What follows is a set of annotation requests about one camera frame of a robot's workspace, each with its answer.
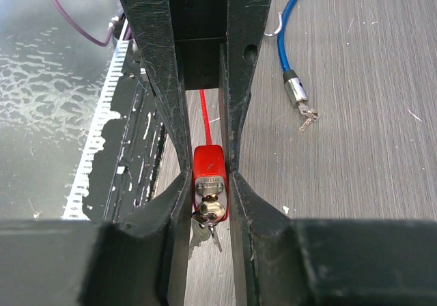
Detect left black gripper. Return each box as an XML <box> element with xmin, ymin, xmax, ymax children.
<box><xmin>120</xmin><ymin>0</ymin><xmax>272</xmax><ymax>173</ymax></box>

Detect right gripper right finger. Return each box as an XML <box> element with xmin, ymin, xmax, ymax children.
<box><xmin>229</xmin><ymin>172</ymin><xmax>307</xmax><ymax>305</ymax></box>

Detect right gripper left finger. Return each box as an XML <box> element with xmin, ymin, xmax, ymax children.
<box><xmin>112</xmin><ymin>172</ymin><xmax>191</xmax><ymax>305</ymax></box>

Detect silver keys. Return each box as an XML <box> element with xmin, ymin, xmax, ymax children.
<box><xmin>188</xmin><ymin>194</ymin><xmax>225</xmax><ymax>259</ymax></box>

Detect red cable padlock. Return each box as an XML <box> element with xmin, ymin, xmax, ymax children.
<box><xmin>192</xmin><ymin>89</ymin><xmax>229</xmax><ymax>225</ymax></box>

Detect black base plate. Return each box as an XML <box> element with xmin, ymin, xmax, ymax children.
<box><xmin>83</xmin><ymin>42</ymin><xmax>166</xmax><ymax>222</ymax></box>

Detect slotted cable duct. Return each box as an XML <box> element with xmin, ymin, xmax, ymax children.
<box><xmin>61</xmin><ymin>23</ymin><xmax>129</xmax><ymax>221</ymax></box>

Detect blue cable lock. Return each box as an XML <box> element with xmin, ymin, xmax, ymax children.
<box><xmin>277</xmin><ymin>0</ymin><xmax>322</xmax><ymax>132</ymax></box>

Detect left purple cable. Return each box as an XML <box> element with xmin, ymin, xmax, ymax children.
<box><xmin>46</xmin><ymin>0</ymin><xmax>132</xmax><ymax>48</ymax></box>

